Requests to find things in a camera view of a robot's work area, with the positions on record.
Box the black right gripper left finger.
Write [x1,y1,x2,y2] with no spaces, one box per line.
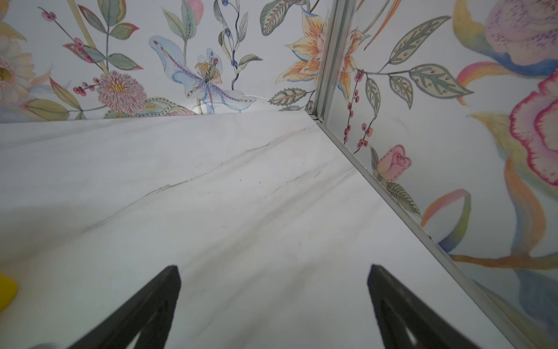
[71,266,182,349]

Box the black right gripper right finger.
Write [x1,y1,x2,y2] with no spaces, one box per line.
[367,265,478,349]

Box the yellow piggy bank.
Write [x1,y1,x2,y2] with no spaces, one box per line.
[0,273,19,311]

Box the aluminium frame corner post right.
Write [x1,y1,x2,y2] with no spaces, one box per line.
[312,0,356,123]

